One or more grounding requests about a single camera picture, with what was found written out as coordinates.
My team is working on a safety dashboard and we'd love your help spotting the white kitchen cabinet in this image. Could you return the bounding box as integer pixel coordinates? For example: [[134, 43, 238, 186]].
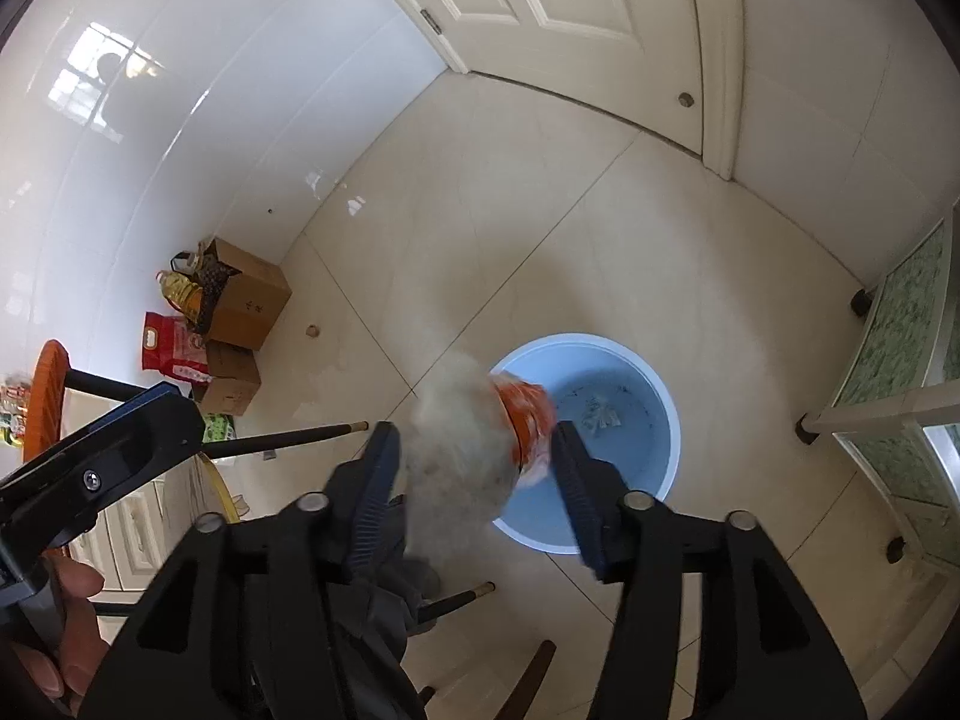
[[64, 386, 212, 616]]

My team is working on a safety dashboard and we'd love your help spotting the dark patterned bag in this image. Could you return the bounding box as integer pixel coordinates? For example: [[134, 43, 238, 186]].
[[176, 250, 235, 332]]

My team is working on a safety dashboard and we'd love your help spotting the orange round table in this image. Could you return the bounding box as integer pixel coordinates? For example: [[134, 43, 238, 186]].
[[21, 339, 77, 466]]

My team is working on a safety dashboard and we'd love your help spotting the small cardboard box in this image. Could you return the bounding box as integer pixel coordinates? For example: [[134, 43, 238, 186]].
[[193, 341, 262, 417]]

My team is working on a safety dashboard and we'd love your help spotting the person's left hand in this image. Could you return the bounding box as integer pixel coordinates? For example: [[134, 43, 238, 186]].
[[7, 562, 110, 715]]

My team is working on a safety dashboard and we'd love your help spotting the yellow cooking oil bottle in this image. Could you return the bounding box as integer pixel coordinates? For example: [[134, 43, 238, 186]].
[[157, 270, 215, 331]]

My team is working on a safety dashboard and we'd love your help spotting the large cardboard box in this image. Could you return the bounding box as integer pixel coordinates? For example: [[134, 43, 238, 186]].
[[199, 238, 292, 350]]

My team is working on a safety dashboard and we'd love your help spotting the black table leg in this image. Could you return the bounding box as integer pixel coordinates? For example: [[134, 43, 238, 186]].
[[202, 421, 370, 460], [495, 640, 557, 720], [416, 582, 496, 625], [66, 367, 151, 400]]

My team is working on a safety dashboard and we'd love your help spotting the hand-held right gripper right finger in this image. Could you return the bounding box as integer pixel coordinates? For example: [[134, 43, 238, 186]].
[[551, 420, 869, 720]]

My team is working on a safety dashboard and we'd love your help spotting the red rice bag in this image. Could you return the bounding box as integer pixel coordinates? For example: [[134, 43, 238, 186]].
[[142, 311, 211, 383]]

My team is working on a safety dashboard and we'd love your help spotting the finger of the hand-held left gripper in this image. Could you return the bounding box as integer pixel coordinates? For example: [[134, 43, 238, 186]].
[[0, 382, 205, 552]]

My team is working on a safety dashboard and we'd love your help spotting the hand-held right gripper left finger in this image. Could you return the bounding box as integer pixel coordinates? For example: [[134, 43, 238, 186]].
[[79, 420, 421, 720]]

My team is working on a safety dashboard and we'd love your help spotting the blue plastic bin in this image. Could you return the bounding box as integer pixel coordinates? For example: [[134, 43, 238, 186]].
[[487, 334, 682, 556]]

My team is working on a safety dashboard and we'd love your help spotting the white cabinet green glass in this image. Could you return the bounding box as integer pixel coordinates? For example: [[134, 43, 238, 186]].
[[797, 210, 960, 593]]

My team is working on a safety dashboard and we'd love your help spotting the orange snack packet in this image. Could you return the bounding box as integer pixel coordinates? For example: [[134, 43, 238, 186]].
[[409, 352, 560, 533]]

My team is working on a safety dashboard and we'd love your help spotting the white panel door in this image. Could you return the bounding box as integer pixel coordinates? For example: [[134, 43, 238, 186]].
[[341, 0, 743, 181]]

